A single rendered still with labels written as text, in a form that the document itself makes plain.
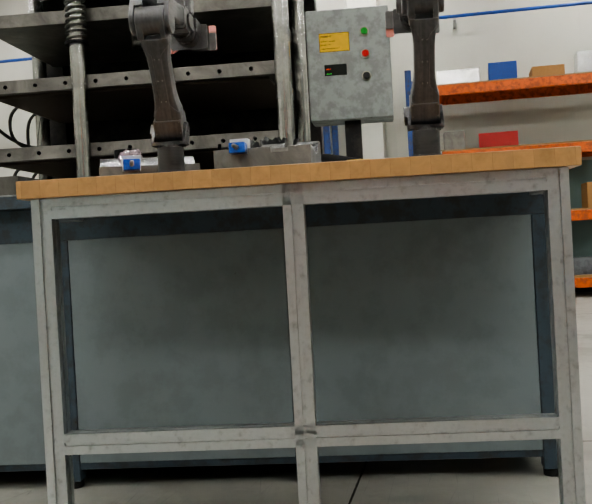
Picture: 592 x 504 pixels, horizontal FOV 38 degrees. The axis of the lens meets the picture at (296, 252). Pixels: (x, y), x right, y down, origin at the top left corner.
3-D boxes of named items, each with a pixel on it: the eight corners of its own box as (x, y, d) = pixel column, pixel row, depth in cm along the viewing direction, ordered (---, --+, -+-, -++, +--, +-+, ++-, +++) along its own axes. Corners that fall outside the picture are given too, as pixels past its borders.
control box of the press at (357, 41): (410, 414, 311) (387, 2, 310) (326, 416, 314) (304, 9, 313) (408, 402, 333) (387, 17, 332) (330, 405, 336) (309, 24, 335)
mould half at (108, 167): (201, 184, 229) (198, 142, 229) (99, 188, 224) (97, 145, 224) (187, 196, 278) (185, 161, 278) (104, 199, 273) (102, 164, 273)
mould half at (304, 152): (312, 178, 229) (309, 126, 229) (215, 184, 232) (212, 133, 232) (325, 188, 279) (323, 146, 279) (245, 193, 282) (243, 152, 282)
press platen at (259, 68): (276, 73, 311) (275, 59, 311) (-18, 96, 323) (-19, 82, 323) (297, 105, 385) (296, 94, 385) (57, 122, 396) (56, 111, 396)
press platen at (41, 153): (280, 143, 312) (279, 129, 311) (-14, 163, 323) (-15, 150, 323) (300, 162, 385) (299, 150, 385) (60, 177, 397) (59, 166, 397)
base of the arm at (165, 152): (133, 150, 211) (124, 146, 204) (214, 144, 209) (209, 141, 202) (135, 182, 211) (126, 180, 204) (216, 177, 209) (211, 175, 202)
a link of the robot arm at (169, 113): (162, 137, 213) (137, 4, 196) (189, 136, 212) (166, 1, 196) (157, 148, 207) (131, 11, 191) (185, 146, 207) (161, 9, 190)
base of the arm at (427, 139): (382, 133, 205) (382, 129, 198) (468, 127, 203) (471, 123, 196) (384, 167, 205) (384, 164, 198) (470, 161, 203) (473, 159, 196)
